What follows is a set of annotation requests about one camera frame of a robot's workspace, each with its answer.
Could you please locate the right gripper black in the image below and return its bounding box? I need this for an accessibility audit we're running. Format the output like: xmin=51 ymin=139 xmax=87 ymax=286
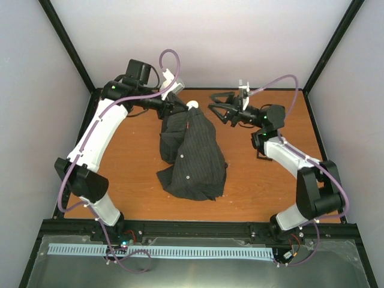
xmin=208 ymin=92 xmax=263 ymax=129

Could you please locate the dark pinstriped shirt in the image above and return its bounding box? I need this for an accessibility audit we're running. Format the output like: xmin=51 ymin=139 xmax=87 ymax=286
xmin=157 ymin=108 xmax=227 ymax=201

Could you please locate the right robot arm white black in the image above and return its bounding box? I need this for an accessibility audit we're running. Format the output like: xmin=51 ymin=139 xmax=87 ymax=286
xmin=208 ymin=91 xmax=349 ymax=241

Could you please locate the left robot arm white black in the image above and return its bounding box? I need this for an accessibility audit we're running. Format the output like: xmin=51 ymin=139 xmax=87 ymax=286
xmin=55 ymin=59 xmax=181 ymax=242

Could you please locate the clear plastic sheet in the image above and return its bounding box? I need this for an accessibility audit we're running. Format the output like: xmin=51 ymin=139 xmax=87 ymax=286
xmin=29 ymin=236 xmax=369 ymax=287

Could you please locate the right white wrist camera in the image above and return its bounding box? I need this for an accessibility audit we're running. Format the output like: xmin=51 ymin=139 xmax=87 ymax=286
xmin=238 ymin=79 xmax=250 ymax=111

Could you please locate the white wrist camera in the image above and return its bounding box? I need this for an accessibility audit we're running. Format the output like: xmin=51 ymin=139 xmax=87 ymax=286
xmin=238 ymin=79 xmax=250 ymax=111
xmin=158 ymin=69 xmax=184 ymax=101

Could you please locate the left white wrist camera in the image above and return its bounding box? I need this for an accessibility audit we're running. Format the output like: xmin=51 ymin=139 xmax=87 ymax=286
xmin=158 ymin=69 xmax=184 ymax=101

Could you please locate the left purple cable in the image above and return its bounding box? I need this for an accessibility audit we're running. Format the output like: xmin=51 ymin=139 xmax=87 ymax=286
xmin=56 ymin=49 xmax=181 ymax=273

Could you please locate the purple cable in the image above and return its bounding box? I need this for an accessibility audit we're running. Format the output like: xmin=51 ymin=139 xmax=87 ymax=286
xmin=56 ymin=49 xmax=181 ymax=273
xmin=248 ymin=74 xmax=350 ymax=268

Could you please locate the black square frame tray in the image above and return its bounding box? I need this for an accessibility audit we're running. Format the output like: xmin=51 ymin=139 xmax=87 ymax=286
xmin=256 ymin=151 xmax=272 ymax=161

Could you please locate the black enclosure frame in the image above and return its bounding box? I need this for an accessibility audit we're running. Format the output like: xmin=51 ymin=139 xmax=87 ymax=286
xmin=20 ymin=1 xmax=377 ymax=287

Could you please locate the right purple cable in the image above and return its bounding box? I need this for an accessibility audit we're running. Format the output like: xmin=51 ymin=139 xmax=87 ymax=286
xmin=248 ymin=74 xmax=350 ymax=268

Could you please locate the light blue slotted cable duct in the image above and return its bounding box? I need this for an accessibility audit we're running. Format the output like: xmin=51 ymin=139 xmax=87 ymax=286
xmin=47 ymin=244 xmax=274 ymax=261

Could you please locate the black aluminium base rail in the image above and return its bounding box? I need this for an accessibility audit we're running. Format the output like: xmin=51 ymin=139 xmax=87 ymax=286
xmin=41 ymin=218 xmax=359 ymax=245

